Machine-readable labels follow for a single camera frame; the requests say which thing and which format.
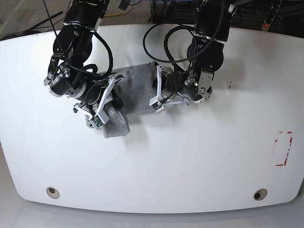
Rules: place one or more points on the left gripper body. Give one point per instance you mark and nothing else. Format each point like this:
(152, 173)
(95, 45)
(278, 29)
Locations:
(165, 86)

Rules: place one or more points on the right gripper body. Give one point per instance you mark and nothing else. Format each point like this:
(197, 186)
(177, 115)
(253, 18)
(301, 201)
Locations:
(97, 98)

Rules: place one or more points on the grey T-shirt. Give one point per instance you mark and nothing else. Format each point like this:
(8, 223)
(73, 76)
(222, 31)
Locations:
(134, 92)

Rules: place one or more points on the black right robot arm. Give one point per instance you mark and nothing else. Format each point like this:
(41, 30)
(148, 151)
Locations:
(67, 73)

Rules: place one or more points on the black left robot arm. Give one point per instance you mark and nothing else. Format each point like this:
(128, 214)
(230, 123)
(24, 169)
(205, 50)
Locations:
(189, 79)

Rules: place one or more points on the left table grommet hole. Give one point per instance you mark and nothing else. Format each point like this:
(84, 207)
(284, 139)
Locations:
(52, 193)

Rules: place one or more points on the table grommet hole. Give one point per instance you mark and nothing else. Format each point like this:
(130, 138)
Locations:
(260, 194)
(52, 193)

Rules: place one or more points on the black power strip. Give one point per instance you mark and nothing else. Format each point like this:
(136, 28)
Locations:
(271, 15)

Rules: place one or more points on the red tape marking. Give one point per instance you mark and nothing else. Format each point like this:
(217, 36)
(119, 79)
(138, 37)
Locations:
(282, 147)

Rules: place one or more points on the right table grommet hole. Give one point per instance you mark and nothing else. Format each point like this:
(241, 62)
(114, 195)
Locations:
(260, 194)

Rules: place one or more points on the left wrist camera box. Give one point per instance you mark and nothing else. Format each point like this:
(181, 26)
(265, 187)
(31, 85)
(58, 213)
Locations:
(157, 103)

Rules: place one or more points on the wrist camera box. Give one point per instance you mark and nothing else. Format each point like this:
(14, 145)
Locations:
(98, 120)
(157, 103)

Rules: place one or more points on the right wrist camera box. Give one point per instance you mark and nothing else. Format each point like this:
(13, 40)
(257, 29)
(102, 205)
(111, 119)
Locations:
(98, 120)

